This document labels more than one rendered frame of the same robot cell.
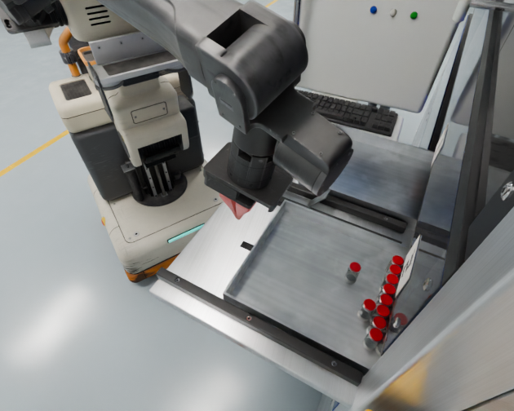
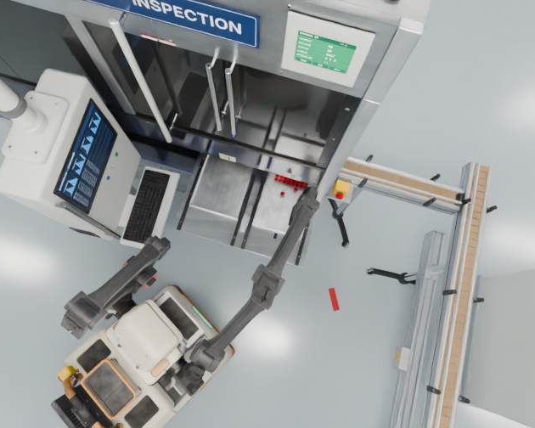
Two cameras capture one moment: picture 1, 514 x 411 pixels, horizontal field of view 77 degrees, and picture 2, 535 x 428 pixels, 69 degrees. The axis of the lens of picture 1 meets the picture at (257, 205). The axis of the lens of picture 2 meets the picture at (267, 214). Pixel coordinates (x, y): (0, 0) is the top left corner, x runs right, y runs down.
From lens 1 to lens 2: 156 cm
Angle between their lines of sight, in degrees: 49
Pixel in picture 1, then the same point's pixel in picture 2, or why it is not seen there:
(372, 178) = (224, 186)
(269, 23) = (308, 199)
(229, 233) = (270, 244)
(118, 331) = (265, 348)
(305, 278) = (285, 211)
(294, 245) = (271, 216)
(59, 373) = (295, 371)
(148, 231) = not seen: hidden behind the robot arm
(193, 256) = not seen: hidden behind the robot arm
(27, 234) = not seen: outside the picture
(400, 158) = (206, 172)
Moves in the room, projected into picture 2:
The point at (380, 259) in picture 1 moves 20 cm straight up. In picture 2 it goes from (271, 185) to (273, 171)
